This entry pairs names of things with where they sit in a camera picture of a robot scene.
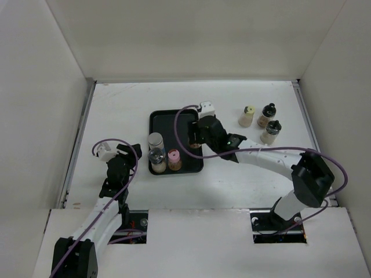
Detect white lid orange label jar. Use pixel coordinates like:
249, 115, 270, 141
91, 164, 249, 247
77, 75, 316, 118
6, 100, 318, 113
190, 143, 202, 149

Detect black silver cap shaker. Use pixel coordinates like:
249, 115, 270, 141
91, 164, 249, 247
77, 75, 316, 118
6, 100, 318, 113
147, 132, 165, 149

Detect yellow cap spice bottle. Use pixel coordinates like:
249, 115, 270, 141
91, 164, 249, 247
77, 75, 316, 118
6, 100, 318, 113
238, 105, 255, 128

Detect pink cap spice bottle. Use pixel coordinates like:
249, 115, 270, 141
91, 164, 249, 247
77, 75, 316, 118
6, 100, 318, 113
168, 149, 182, 171

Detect black stopper bottle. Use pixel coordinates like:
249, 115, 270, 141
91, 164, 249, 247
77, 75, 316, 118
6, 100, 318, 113
260, 120, 282, 145
257, 103, 277, 128

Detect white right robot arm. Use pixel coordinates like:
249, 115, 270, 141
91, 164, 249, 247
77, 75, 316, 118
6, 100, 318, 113
188, 116, 334, 231

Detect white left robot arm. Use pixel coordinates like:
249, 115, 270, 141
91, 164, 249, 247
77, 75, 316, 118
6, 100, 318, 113
50, 138, 143, 277

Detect black rectangular tray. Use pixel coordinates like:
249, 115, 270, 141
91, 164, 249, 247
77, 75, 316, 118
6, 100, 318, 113
149, 109, 203, 175

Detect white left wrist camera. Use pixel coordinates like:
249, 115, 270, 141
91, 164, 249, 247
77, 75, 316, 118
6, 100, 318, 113
96, 142, 117, 162

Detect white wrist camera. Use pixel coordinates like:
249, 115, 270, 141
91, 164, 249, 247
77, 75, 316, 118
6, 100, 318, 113
197, 101, 215, 119
96, 142, 117, 162

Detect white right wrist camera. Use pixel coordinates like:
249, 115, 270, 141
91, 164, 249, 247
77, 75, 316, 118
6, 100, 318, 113
197, 101, 215, 119

